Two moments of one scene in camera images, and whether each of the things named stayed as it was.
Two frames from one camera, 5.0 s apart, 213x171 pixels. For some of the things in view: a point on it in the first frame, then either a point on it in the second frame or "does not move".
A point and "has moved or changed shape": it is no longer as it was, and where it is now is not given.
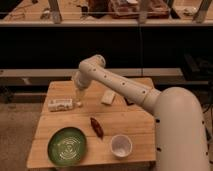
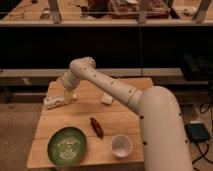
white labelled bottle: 60,104 has moved or changed shape
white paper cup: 121,145 does not move
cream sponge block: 108,97 does not move
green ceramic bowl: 67,146 does not move
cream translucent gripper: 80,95 to 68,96
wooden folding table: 110,129 does not move
